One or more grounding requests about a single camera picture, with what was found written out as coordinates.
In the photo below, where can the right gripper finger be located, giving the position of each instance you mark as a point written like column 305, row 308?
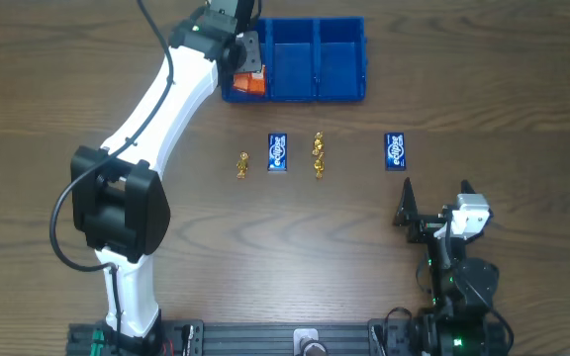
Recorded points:
column 467, row 188
column 407, row 210

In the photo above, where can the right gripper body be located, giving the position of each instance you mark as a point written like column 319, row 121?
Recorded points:
column 423, row 230

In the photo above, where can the gold candy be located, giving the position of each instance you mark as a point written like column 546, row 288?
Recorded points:
column 242, row 164
column 318, row 143
column 319, row 166

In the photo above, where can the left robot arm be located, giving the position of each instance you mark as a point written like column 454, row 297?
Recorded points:
column 186, row 94

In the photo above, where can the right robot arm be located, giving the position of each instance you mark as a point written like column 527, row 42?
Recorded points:
column 468, row 287

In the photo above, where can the blue candy pack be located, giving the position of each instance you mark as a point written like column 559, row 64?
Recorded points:
column 395, row 151
column 277, row 152

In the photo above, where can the blue tray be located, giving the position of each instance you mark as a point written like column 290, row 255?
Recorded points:
column 337, row 64

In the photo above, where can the orange candy box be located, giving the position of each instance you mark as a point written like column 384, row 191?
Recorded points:
column 257, row 85
column 241, row 85

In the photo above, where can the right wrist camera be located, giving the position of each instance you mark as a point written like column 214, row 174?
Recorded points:
column 468, row 215

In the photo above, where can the mounting rail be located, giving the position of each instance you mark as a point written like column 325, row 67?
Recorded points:
column 255, row 338

